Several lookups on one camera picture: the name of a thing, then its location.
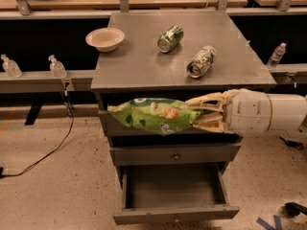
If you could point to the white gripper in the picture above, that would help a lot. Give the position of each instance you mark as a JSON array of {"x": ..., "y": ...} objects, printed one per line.
[{"x": 250, "y": 111}]

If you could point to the green rice chip bag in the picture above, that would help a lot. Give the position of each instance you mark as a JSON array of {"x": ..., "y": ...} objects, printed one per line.
[{"x": 157, "y": 115}]

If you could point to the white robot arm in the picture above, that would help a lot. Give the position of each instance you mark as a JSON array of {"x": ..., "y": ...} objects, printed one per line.
[{"x": 288, "y": 119}]

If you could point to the grey drawer cabinet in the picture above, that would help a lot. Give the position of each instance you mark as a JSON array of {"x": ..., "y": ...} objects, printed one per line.
[{"x": 138, "y": 69}]

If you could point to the grey bottom drawer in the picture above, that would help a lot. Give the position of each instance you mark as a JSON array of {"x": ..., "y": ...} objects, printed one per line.
[{"x": 173, "y": 193}]

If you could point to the grey middle drawer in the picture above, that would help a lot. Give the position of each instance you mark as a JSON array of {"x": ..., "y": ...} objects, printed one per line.
[{"x": 174, "y": 154}]

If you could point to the white green soda can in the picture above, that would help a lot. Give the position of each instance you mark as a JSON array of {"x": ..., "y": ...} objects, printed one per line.
[{"x": 201, "y": 62}]

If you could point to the clear water bottle right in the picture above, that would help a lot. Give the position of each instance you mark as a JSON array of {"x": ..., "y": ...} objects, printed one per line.
[{"x": 277, "y": 55}]

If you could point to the white ceramic bowl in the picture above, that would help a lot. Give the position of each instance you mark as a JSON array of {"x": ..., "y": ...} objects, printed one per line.
[{"x": 105, "y": 40}]

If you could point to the clear pump bottle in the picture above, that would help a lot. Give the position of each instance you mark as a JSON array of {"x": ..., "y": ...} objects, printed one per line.
[{"x": 57, "y": 68}]

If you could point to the clear bottle far left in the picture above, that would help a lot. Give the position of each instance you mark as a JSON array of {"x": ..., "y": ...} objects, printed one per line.
[{"x": 11, "y": 67}]

